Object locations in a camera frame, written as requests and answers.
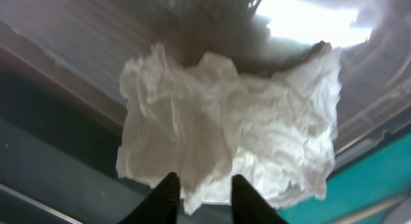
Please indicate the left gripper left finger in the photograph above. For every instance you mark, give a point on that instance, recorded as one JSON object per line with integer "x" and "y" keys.
{"x": 161, "y": 206}

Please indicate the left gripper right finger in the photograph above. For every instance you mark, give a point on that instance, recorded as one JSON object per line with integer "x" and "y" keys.
{"x": 249, "y": 207}

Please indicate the white napkin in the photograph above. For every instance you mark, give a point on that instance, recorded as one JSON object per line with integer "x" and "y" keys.
{"x": 208, "y": 123}

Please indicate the left wooden chopstick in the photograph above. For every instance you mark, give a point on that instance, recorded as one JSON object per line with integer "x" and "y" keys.
{"x": 370, "y": 211}

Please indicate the teal serving tray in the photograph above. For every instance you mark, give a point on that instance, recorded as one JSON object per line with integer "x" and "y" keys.
{"x": 383, "y": 175}

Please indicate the clear plastic bin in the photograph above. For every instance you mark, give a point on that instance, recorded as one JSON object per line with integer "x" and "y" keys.
{"x": 85, "y": 43}

